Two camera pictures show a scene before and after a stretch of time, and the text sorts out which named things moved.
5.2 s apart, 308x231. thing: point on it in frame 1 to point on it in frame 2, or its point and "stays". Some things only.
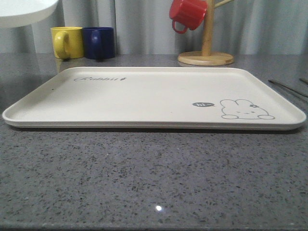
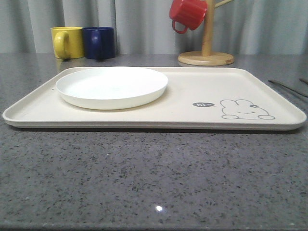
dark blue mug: [98, 42] stays
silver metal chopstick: [289, 88] stays
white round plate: [18, 13] to [109, 88]
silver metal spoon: [301, 79] stays
